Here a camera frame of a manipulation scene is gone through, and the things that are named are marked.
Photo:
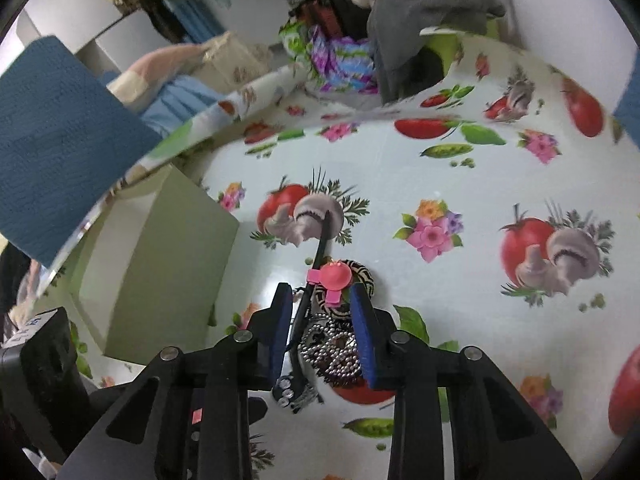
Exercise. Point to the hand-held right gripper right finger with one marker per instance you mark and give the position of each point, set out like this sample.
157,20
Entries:
362,342

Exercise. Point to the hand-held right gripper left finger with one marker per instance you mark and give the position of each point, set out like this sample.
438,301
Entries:
281,332

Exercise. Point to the black rhinestone hair clip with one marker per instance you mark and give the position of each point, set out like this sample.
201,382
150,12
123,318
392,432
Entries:
287,392

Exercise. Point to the pink hair clip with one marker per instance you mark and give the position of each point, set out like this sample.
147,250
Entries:
332,276

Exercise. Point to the pale green cardboard box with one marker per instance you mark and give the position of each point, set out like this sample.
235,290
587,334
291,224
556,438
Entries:
165,260

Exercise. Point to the light blue cloth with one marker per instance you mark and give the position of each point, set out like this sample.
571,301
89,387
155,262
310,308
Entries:
175,102

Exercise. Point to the cream printed pillow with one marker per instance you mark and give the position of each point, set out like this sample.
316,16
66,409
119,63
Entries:
230,60

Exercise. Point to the colourful floral cloth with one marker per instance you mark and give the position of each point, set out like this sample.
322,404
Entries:
340,60

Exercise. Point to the pale pink pillow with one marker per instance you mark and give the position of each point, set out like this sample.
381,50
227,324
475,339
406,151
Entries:
155,65

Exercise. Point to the green plastic stool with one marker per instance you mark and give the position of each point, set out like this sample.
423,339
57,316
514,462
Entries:
440,52

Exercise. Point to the red and black item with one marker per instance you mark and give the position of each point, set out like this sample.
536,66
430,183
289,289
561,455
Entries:
320,17

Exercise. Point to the grey garment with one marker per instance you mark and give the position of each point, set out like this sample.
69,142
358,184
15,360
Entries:
415,25

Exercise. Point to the teal hanging cloth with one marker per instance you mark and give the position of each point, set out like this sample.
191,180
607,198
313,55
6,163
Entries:
200,15

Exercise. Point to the brown patterned hanging garment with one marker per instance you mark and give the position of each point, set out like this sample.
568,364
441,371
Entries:
135,0

